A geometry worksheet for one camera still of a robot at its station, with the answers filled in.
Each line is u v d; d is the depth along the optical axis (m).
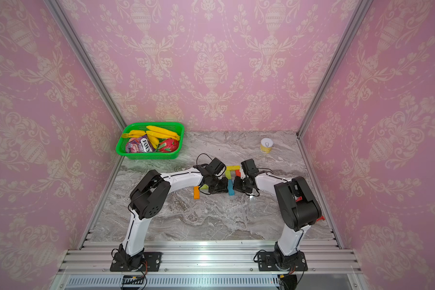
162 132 1.12
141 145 1.06
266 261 0.73
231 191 0.94
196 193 0.94
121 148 1.05
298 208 0.48
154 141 1.10
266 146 1.09
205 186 0.81
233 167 1.02
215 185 0.83
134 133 1.11
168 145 1.04
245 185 0.82
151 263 0.74
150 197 0.54
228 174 0.99
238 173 0.98
